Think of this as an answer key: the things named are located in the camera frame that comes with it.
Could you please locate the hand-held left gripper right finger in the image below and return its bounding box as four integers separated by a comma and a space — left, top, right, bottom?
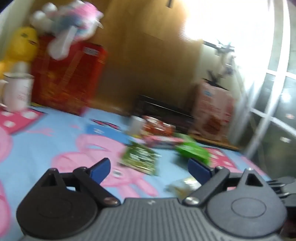
183, 158, 272, 207

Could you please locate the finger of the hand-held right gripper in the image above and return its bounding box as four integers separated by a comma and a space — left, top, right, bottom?
268, 176, 296, 209

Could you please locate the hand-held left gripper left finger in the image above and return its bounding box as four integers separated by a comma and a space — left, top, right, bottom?
35, 158, 121, 207

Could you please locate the bright green snack packet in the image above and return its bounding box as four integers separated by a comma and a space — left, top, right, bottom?
174, 139, 211, 167

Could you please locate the yellow snack packet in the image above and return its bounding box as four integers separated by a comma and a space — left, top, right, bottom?
165, 177, 202, 198

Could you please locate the light green dotted snack packet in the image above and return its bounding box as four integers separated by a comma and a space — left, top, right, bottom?
173, 132, 197, 145

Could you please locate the dark green snack packet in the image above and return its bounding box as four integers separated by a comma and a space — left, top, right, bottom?
120, 141, 161, 176

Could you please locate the pink snack packet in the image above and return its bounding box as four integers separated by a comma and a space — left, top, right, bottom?
143, 136, 185, 149

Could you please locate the white plastic cup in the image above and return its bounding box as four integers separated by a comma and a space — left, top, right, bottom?
128, 115, 145, 137

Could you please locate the red snack packet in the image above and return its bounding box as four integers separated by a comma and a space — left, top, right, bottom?
142, 115, 176, 138

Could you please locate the black cardboard box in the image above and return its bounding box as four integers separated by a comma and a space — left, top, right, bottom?
134, 95, 195, 134

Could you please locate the blue cartoon printed blanket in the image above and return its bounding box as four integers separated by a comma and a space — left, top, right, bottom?
0, 105, 273, 241

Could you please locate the large pink snack bag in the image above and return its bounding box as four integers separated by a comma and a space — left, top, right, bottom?
192, 79, 235, 142

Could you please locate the red gift box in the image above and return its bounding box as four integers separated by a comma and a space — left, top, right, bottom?
31, 37, 109, 115

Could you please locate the white enamel mug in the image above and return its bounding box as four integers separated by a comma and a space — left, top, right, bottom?
0, 62, 35, 113

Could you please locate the yellow duck plush toy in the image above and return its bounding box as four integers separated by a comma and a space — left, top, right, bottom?
0, 27, 40, 79

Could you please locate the pastel plush toy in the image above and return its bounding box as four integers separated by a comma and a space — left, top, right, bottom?
30, 0, 104, 61

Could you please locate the wood-grain wall sheet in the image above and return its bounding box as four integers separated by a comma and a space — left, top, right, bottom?
91, 0, 204, 116

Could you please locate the white window frame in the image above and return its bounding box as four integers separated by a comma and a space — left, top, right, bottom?
240, 0, 296, 163

